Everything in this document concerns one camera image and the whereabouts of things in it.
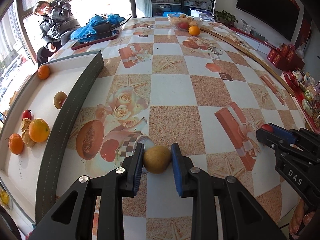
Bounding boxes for small red tomato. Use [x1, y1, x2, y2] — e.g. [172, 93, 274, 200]
[261, 124, 273, 133]

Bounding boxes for operator right hand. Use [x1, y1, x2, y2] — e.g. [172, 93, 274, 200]
[289, 198, 315, 239]

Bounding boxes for red snack tray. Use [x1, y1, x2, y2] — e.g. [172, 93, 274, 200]
[283, 70, 319, 134]

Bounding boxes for red gift boxes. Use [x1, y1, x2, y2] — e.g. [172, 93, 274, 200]
[267, 44, 305, 72]

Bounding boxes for tangerine with stem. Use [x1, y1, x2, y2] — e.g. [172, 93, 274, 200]
[7, 133, 24, 155]

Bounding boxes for large orange in tray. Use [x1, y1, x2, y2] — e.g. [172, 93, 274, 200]
[29, 119, 50, 143]

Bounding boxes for white tray with grey rim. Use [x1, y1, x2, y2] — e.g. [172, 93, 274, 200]
[1, 51, 104, 223]

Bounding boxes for cherry tomato in tray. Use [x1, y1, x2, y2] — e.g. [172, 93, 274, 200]
[22, 109, 32, 119]

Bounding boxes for small tangerine tray corner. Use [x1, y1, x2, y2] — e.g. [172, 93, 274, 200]
[37, 64, 50, 80]

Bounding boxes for potted green plant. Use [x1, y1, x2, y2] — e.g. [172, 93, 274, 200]
[214, 10, 238, 27]

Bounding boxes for black television screen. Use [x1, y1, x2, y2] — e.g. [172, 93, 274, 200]
[236, 0, 300, 40]

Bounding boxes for large orange by bowl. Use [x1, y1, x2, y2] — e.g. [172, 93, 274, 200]
[188, 25, 201, 36]

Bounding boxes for white printed sack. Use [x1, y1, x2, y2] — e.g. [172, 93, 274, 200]
[190, 8, 215, 22]

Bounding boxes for glass fruit bowl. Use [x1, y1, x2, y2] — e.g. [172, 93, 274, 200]
[168, 14, 203, 31]

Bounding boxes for red-cased tablet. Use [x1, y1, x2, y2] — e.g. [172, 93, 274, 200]
[71, 29, 119, 50]

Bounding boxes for blue cloth bag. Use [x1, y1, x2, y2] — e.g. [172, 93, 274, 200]
[71, 14, 126, 40]

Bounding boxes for blue plastic crate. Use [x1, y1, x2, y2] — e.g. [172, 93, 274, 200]
[163, 11, 181, 17]

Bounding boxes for black power bank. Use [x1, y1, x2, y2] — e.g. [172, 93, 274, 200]
[93, 22, 111, 34]

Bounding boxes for seated person in black jacket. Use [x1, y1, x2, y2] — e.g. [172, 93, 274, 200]
[33, 0, 80, 66]

